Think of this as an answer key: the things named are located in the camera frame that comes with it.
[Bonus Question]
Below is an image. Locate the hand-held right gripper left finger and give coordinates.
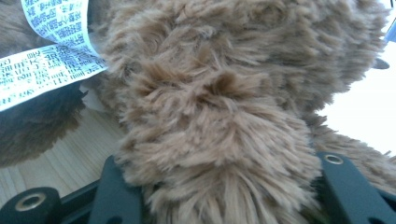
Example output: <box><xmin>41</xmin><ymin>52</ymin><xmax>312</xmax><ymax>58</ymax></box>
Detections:
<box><xmin>88</xmin><ymin>155</ymin><xmax>145</xmax><ymax>224</ymax></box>

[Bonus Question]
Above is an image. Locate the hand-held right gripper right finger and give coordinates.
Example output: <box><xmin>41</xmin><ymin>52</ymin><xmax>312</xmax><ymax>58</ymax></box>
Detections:
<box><xmin>316</xmin><ymin>151</ymin><xmax>396</xmax><ymax>224</ymax></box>

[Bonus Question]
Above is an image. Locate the brown teddy bear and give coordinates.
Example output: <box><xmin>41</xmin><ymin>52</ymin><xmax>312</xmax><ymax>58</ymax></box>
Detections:
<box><xmin>0</xmin><ymin>0</ymin><xmax>396</xmax><ymax>224</ymax></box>

